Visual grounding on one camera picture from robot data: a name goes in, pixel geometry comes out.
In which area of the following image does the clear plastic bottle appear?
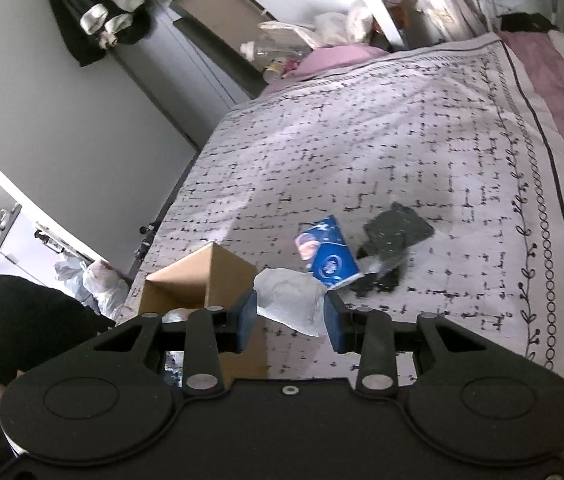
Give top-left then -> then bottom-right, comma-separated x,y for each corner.
240,34 -> 313,71

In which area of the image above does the brown cardboard box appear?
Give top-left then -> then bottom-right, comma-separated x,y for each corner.
132,242 -> 269,387

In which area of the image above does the black wrapper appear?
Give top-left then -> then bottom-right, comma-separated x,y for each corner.
351,202 -> 436,295

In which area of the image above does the patterned white bed blanket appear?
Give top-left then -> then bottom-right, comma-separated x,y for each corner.
114,32 -> 564,401

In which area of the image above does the grey door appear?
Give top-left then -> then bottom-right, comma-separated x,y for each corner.
112,0 -> 283,152

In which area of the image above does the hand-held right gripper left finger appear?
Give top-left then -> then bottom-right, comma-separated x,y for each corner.
78,292 -> 261,394

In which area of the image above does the white shelf unit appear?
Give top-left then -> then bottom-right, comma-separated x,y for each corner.
348,0 -> 493,53

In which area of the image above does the white tissue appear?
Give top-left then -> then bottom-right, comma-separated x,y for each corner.
253,268 -> 327,338

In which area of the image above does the pink pillow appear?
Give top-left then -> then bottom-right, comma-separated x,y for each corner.
295,44 -> 391,79

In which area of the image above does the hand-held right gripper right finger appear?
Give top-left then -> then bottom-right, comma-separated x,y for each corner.
323,291 -> 485,397

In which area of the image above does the white plastic bag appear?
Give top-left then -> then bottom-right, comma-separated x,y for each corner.
54,254 -> 129,320

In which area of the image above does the blue printed tissue packet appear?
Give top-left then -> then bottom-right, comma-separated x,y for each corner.
295,215 -> 365,291

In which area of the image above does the small yellow label jar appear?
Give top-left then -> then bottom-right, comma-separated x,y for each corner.
263,59 -> 287,84

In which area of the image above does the black and white hanging garment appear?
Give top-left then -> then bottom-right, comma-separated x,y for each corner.
42,0 -> 153,68

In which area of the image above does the black clothing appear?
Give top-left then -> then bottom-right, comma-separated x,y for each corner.
0,270 -> 118,387

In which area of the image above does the brown board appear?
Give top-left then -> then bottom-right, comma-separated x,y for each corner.
170,0 -> 283,101

